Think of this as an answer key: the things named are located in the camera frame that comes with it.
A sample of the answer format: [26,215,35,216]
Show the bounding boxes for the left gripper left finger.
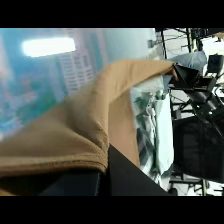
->
[38,170,102,197]

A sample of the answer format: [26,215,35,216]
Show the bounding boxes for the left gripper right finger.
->
[99,144,172,197]

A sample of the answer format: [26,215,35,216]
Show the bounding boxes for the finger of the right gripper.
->
[168,64,202,90]

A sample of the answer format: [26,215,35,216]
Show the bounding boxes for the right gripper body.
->
[186,75,224,137]

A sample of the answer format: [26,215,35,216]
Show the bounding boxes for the brown garment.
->
[0,58,177,197]

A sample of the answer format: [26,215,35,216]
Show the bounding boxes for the light blue garment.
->
[167,50,209,74]

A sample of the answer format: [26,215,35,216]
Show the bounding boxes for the heap of clothes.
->
[129,74,176,192]

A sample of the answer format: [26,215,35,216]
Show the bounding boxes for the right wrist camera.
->
[206,54,224,75]

